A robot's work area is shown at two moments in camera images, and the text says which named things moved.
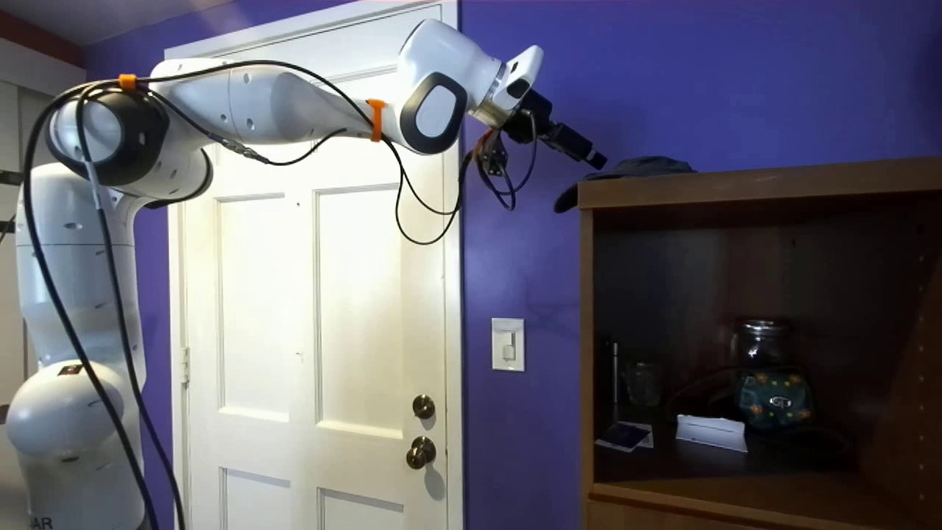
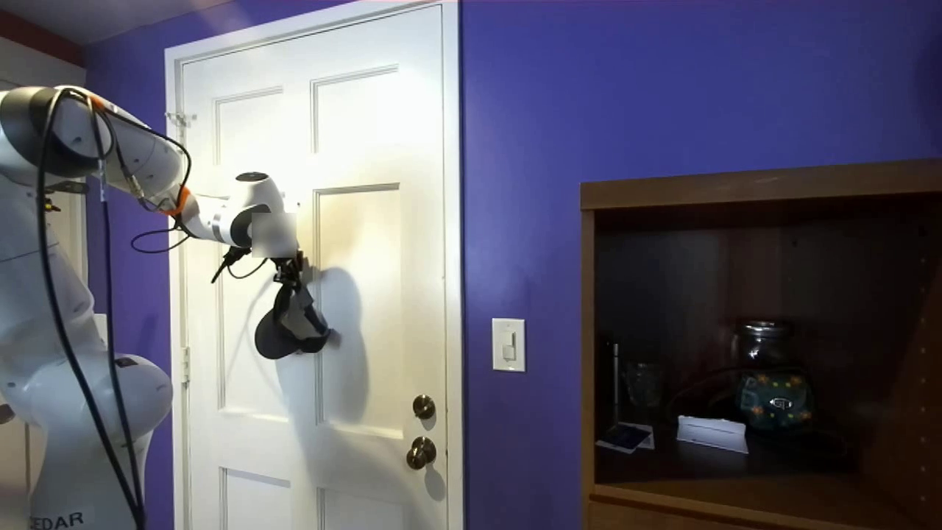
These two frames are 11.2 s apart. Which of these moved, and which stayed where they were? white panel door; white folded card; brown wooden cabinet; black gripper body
Moved: black gripper body
Stayed: brown wooden cabinet; white panel door; white folded card
